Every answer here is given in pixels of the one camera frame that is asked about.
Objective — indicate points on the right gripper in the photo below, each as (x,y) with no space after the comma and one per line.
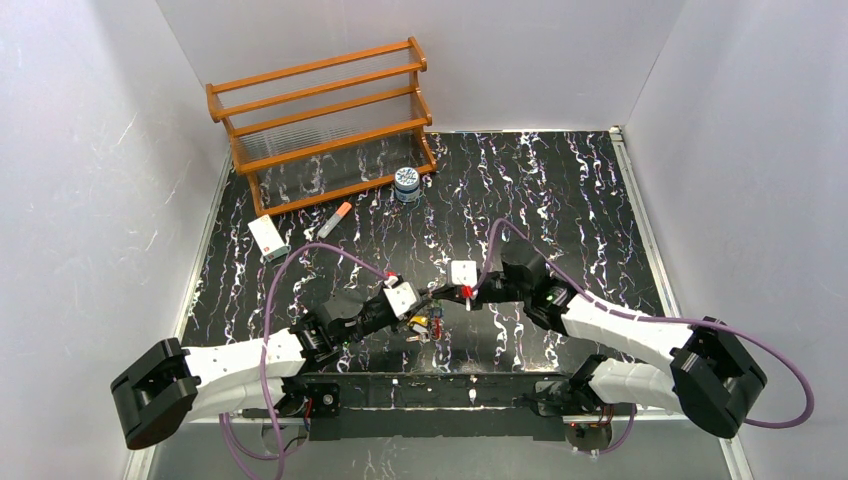
(475,291)

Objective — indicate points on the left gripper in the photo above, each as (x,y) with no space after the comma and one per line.
(416,307)

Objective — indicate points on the red handled keyring with keys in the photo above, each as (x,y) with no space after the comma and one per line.
(426,325)

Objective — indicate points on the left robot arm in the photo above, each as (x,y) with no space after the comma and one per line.
(212,378)

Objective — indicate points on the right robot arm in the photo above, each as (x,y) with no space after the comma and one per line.
(701,371)

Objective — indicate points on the orange capped marker pen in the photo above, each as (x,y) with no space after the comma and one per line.
(334,220)

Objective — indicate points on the small blue patterned tin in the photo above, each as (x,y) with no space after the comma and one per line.
(407,184)

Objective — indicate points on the white card box left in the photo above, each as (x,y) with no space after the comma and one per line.
(268,239)

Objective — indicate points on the orange wooden shelf rack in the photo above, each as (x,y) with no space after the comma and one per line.
(305,112)

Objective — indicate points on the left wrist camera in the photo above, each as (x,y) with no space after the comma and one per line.
(401,295)

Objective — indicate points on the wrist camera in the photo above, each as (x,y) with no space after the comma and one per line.
(401,295)
(463,276)

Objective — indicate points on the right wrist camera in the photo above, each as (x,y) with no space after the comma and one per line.
(463,276)

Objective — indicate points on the aluminium frame rail front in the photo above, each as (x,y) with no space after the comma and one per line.
(430,397)

